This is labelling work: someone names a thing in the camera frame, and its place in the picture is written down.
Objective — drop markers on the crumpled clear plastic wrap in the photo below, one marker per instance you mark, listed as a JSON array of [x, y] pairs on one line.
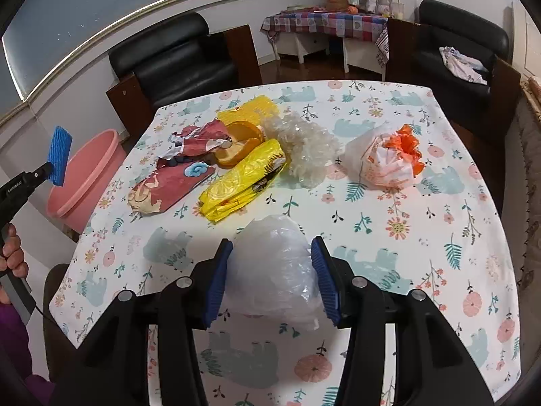
[[304, 148]]

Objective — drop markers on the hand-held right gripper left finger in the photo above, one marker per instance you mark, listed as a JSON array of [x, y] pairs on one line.
[[217, 283]]

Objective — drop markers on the floral animal print tablecloth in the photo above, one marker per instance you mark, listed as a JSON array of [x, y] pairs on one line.
[[414, 237]]

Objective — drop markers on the orange peel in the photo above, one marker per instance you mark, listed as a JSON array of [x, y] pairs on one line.
[[245, 131], [234, 154]]

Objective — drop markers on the printed cloth on armchair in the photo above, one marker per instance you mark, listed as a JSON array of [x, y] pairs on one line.
[[460, 65]]

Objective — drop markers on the clear plastic bag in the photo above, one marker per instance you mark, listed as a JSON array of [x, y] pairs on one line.
[[270, 270]]

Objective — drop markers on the yellow cloth toy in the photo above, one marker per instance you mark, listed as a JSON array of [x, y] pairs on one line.
[[253, 110]]

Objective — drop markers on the dark cloth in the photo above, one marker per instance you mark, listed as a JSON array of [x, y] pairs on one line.
[[57, 304]]

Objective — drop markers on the grey window blind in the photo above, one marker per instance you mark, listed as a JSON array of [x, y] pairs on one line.
[[84, 21]]

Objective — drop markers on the crumpled red printed wrapper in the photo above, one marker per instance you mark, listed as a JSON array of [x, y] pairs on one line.
[[198, 139]]

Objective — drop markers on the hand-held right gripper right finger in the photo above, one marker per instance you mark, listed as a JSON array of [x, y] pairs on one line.
[[325, 283]]

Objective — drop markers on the person's left hand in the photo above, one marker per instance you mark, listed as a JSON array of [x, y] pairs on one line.
[[13, 253]]

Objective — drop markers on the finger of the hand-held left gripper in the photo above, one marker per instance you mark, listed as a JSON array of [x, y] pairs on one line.
[[60, 156]]

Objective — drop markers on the black leather armchair wooden sides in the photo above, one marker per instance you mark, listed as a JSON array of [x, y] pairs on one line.
[[177, 63]]

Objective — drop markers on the person's purple clothing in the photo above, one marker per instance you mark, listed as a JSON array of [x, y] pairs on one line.
[[17, 359]]

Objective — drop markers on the checkered tablecloth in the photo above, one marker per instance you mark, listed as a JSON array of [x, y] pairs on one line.
[[325, 21]]

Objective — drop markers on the red printed wrapper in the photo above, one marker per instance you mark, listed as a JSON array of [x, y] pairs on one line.
[[198, 139], [169, 186]]

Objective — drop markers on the pink plastic bucket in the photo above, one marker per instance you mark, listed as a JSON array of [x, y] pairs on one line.
[[88, 169]]

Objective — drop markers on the plastic cup with straw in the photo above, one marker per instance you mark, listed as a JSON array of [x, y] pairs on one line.
[[398, 8]]

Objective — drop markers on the white and orange plastic bag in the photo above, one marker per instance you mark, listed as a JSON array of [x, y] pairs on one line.
[[380, 165]]

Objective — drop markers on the yellow snack packet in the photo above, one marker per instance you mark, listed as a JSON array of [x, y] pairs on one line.
[[241, 182]]

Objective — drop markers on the brown patterned blanket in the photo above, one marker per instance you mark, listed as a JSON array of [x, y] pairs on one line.
[[528, 169]]

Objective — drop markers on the white stool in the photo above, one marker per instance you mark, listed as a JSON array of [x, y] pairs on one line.
[[302, 46], [363, 55]]

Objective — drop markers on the small orange object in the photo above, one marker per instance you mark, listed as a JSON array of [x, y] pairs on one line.
[[352, 9]]

